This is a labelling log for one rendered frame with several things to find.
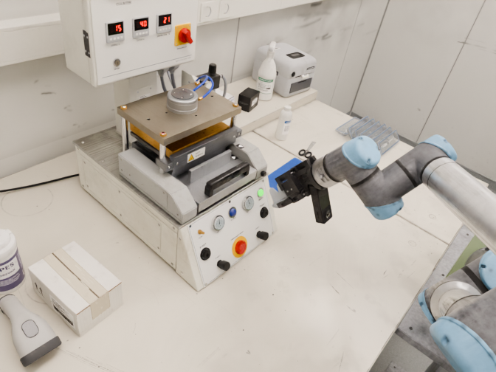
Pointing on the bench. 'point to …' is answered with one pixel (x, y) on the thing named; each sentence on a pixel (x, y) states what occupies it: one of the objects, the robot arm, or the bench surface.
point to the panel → (229, 231)
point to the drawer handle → (226, 177)
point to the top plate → (178, 111)
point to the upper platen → (178, 139)
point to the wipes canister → (9, 263)
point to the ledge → (263, 111)
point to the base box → (145, 218)
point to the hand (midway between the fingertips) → (277, 206)
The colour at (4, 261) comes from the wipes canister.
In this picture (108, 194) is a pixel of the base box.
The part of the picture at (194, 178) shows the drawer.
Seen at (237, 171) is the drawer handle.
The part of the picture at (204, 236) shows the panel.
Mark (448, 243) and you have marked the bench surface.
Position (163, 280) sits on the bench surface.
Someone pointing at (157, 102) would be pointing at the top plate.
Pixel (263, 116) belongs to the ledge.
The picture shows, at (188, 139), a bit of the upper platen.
